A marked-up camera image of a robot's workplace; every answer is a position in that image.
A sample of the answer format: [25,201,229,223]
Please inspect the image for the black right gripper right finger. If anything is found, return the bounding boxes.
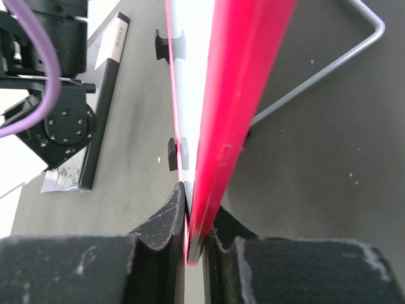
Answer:
[203,208,404,303]

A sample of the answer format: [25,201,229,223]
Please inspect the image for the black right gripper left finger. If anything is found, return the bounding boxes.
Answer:
[1,183,186,303]

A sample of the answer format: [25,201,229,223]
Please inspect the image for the pink framed whiteboard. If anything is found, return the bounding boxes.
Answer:
[165,1,297,265]

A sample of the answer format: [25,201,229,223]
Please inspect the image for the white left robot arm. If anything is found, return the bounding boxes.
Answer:
[1,1,97,170]

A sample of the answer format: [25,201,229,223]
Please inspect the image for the black notebook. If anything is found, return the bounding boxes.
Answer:
[41,12,130,193]

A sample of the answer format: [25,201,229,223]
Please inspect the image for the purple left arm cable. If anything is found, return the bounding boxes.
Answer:
[0,0,61,139]

